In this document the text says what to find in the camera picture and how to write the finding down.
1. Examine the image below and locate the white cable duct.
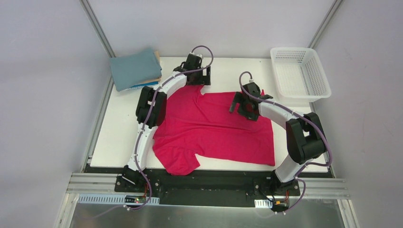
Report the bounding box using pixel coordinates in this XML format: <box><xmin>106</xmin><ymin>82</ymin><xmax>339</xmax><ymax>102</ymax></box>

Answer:
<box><xmin>254</xmin><ymin>199</ymin><xmax>273</xmax><ymax>209</ymax></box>
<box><xmin>77</xmin><ymin>194</ymin><xmax>149</xmax><ymax>206</ymax></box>

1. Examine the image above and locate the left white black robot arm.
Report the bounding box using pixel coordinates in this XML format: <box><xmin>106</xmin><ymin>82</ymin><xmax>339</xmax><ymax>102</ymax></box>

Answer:
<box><xmin>122</xmin><ymin>52</ymin><xmax>214</xmax><ymax>192</ymax></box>

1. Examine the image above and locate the folded blue white t shirt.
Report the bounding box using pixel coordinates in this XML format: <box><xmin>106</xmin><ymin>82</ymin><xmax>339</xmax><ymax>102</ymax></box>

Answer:
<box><xmin>126</xmin><ymin>81</ymin><xmax>159</xmax><ymax>90</ymax></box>

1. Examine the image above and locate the folded teal t shirt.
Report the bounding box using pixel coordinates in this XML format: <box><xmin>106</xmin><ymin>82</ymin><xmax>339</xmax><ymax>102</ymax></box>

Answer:
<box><xmin>109</xmin><ymin>48</ymin><xmax>162</xmax><ymax>92</ymax></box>

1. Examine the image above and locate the aluminium corner post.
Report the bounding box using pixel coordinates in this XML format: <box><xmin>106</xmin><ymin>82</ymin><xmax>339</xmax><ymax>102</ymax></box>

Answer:
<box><xmin>308</xmin><ymin>0</ymin><xmax>344</xmax><ymax>49</ymax></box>
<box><xmin>79</xmin><ymin>0</ymin><xmax>116</xmax><ymax>57</ymax></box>

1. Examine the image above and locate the right aluminium corner post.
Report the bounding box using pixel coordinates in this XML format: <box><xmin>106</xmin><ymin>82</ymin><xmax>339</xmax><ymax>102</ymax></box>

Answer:
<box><xmin>308</xmin><ymin>0</ymin><xmax>344</xmax><ymax>49</ymax></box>

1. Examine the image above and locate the aluminium frame rail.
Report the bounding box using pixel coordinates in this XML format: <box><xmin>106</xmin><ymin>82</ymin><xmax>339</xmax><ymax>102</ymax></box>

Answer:
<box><xmin>66</xmin><ymin>173</ymin><xmax>351</xmax><ymax>200</ymax></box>

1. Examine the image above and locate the folded beige t shirt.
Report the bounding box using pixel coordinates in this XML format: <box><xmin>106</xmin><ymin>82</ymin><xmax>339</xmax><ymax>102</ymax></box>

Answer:
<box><xmin>144</xmin><ymin>51</ymin><xmax>161</xmax><ymax>83</ymax></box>

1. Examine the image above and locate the red t shirt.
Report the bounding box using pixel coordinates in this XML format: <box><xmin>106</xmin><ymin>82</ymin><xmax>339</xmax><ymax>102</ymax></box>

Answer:
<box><xmin>153</xmin><ymin>85</ymin><xmax>275</xmax><ymax>175</ymax></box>

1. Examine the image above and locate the left white cable duct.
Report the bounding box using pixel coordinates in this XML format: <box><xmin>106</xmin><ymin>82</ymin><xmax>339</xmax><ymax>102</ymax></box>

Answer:
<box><xmin>77</xmin><ymin>194</ymin><xmax>149</xmax><ymax>206</ymax></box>

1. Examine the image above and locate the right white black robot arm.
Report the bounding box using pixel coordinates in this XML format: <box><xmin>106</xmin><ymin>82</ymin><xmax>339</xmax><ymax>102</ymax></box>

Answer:
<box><xmin>230</xmin><ymin>82</ymin><xmax>327</xmax><ymax>195</ymax></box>

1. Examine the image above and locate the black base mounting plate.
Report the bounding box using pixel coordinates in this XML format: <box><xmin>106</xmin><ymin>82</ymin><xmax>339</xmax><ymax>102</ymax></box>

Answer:
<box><xmin>83</xmin><ymin>165</ymin><xmax>335</xmax><ymax>209</ymax></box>

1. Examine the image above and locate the left aluminium corner post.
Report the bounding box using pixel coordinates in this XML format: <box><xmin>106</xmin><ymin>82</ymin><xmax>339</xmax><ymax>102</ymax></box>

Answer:
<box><xmin>79</xmin><ymin>0</ymin><xmax>116</xmax><ymax>57</ymax></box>

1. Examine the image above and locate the right white cable duct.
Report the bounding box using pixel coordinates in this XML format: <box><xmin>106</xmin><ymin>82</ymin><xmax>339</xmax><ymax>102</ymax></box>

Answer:
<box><xmin>254</xmin><ymin>199</ymin><xmax>273</xmax><ymax>209</ymax></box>

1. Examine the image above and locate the white plastic basket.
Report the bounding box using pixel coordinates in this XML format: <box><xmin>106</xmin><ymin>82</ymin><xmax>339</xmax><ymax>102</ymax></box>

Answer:
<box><xmin>270</xmin><ymin>47</ymin><xmax>332</xmax><ymax>106</ymax></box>

